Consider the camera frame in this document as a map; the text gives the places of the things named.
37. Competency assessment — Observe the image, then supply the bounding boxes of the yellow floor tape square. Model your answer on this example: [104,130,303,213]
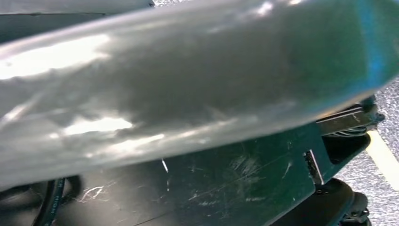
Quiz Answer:
[366,129,399,192]

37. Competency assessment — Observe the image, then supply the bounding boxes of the black cable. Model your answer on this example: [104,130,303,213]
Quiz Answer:
[31,176,82,226]

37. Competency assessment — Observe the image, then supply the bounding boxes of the glossy silver robot body shell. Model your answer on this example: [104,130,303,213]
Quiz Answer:
[0,0,399,193]

